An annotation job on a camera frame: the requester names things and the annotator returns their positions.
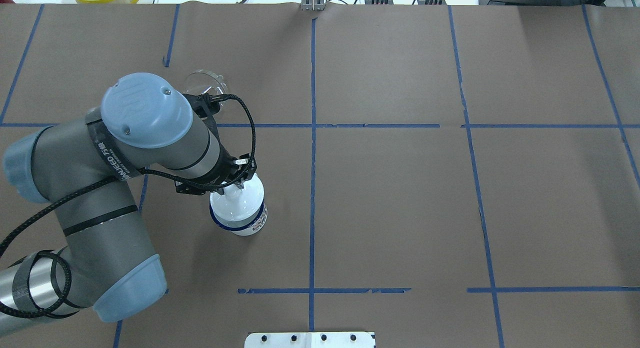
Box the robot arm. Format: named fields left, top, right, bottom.
left=1, top=70, right=268, bottom=335

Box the clear glass funnel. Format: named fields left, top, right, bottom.
left=182, top=69, right=230, bottom=110

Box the white enamel cup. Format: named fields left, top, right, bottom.
left=209, top=192, right=268, bottom=237

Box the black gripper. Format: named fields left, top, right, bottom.
left=189, top=153, right=258, bottom=188

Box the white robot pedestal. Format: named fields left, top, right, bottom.
left=244, top=330, right=377, bottom=348

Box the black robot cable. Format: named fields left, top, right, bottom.
left=0, top=93, right=257, bottom=319

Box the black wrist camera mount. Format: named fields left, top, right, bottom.
left=182, top=93, right=232, bottom=120

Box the white ceramic lid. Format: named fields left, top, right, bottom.
left=209, top=174, right=265, bottom=229

